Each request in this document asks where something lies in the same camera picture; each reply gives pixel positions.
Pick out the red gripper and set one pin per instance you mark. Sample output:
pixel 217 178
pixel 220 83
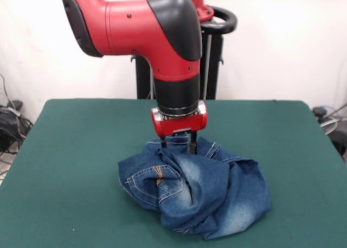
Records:
pixel 180 123

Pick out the blue denim jeans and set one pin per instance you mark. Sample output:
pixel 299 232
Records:
pixel 206 183

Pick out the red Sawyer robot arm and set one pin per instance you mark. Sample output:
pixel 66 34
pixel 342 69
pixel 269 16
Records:
pixel 130 28

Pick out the dark green table cloth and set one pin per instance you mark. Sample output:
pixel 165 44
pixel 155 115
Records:
pixel 81 150

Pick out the dark grey stand base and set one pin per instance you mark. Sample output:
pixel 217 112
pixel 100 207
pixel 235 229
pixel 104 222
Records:
pixel 340 142

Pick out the black power adapter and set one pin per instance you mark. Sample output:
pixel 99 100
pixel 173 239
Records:
pixel 16 104

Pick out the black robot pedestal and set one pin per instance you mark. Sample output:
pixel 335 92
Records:
pixel 215 77

